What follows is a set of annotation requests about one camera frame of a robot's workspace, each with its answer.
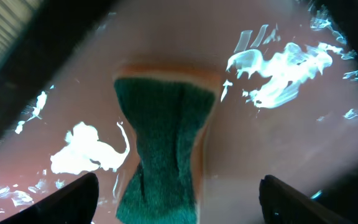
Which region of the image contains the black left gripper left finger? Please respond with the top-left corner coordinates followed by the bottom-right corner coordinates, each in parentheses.
top-left (0, 172), bottom-right (99, 224)

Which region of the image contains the black tray with red liquid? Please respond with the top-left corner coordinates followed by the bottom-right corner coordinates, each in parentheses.
top-left (0, 1), bottom-right (358, 223)

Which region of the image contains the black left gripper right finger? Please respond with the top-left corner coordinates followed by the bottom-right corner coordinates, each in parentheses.
top-left (259, 175), bottom-right (352, 224)

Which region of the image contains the green and orange sponge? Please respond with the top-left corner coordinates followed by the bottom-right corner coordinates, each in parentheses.
top-left (114, 63), bottom-right (221, 223)

